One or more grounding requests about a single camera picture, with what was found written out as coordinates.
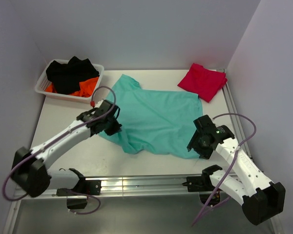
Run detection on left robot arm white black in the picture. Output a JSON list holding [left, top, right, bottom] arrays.
[[11, 100, 121, 197]]

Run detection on aluminium rail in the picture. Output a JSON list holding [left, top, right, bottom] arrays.
[[222, 79, 253, 161], [13, 172, 271, 198]]

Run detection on aluminium right side rail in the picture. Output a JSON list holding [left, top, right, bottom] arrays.
[[222, 79, 253, 161]]

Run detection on black t-shirt in basket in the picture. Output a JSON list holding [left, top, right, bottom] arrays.
[[46, 57, 100, 95]]

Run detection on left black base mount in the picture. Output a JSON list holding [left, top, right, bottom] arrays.
[[56, 179, 101, 210]]

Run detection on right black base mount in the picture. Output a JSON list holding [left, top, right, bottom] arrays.
[[182, 176, 221, 206]]

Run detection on aluminium front rail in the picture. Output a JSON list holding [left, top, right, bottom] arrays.
[[13, 172, 271, 198]]

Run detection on orange t-shirt in basket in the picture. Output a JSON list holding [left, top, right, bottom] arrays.
[[44, 77, 100, 98]]

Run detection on teal t-shirt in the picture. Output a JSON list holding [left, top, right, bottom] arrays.
[[99, 75, 203, 159]]

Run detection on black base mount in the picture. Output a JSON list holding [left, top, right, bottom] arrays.
[[182, 176, 221, 206], [56, 179, 101, 210]]

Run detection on white plastic basket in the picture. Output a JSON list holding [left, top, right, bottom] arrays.
[[35, 59, 105, 104]]

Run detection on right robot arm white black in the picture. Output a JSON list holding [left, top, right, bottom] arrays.
[[183, 115, 286, 225]]

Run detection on folded red t-shirt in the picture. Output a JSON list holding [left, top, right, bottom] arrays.
[[178, 63, 228, 102]]

